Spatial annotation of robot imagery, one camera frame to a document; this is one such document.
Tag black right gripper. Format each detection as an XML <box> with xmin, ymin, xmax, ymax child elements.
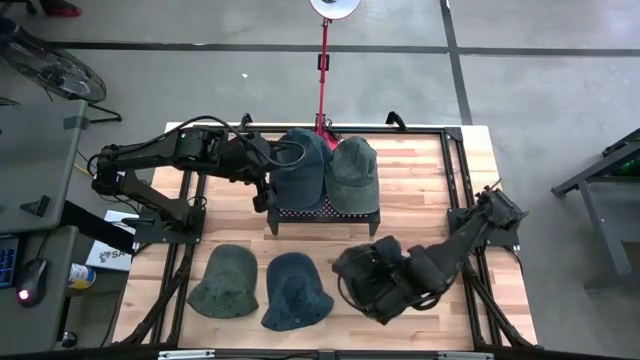
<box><xmin>357</xmin><ymin>235</ymin><xmax>419</xmax><ymax>324</ymax></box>

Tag faded blue denim cap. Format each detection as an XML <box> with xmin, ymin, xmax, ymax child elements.
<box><xmin>259</xmin><ymin>251</ymin><xmax>335</xmax><ymax>333</ymax></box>
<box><xmin>269</xmin><ymin>127</ymin><xmax>335</xmax><ymax>214</ymax></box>

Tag black perforated metal rack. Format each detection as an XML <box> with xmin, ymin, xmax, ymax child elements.
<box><xmin>266</xmin><ymin>197</ymin><xmax>383</xmax><ymax>237</ymax></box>

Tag red lamp stand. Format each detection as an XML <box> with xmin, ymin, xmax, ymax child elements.
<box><xmin>313</xmin><ymin>17</ymin><xmax>351</xmax><ymax>151</ymax></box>

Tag white printed box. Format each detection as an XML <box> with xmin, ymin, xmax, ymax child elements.
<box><xmin>83</xmin><ymin>209</ymin><xmax>139</xmax><ymax>273</ymax></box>

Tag black bar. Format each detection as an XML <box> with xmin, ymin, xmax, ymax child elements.
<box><xmin>58</xmin><ymin>199</ymin><xmax>137</xmax><ymax>255</ymax></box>

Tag white round lamp head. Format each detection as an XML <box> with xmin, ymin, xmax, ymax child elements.
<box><xmin>307</xmin><ymin>0</ymin><xmax>362</xmax><ymax>22</ymax></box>

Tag white yellow can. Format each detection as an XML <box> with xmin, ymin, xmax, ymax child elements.
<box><xmin>67</xmin><ymin>262</ymin><xmax>98</xmax><ymax>291</ymax></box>

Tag grey metal side table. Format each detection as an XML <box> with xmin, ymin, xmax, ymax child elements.
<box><xmin>549</xmin><ymin>127</ymin><xmax>640</xmax><ymax>292</ymax></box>

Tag small black desk device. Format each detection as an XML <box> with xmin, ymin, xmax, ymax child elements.
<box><xmin>19</xmin><ymin>194</ymin><xmax>52</xmax><ymax>218</ymax></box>

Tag grey desk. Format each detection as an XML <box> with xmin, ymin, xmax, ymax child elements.
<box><xmin>0</xmin><ymin>224</ymin><xmax>80</xmax><ymax>355</ymax></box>
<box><xmin>0</xmin><ymin>99</ymin><xmax>90</xmax><ymax>235</ymax></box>

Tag black floor fan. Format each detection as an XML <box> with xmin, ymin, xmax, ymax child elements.
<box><xmin>0</xmin><ymin>19</ymin><xmax>124</xmax><ymax>125</ymax></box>

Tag black computer mouse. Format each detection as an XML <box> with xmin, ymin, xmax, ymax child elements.
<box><xmin>14</xmin><ymin>257</ymin><xmax>50</xmax><ymax>308</ymax></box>

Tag black computer green lights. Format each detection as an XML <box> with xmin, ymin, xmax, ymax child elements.
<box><xmin>610</xmin><ymin>149</ymin><xmax>640</xmax><ymax>178</ymax></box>

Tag black backlit keyboard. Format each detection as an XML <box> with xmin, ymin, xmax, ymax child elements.
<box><xmin>0</xmin><ymin>235</ymin><xmax>21</xmax><ymax>291</ymax></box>

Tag person's foot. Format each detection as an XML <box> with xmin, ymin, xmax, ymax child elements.
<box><xmin>38</xmin><ymin>0</ymin><xmax>84</xmax><ymax>18</ymax></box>

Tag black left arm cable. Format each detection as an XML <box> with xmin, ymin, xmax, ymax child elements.
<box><xmin>159</xmin><ymin>115</ymin><xmax>307</xmax><ymax>169</ymax></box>

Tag silver bracket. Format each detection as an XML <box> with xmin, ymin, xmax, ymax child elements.
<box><xmin>158</xmin><ymin>349</ymin><xmax>217</xmax><ymax>360</ymax></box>
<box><xmin>437</xmin><ymin>351</ymin><xmax>496</xmax><ymax>360</ymax></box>

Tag black metal table frame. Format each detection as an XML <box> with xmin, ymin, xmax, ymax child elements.
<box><xmin>113</xmin><ymin>124</ymin><xmax>539</xmax><ymax>351</ymax></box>

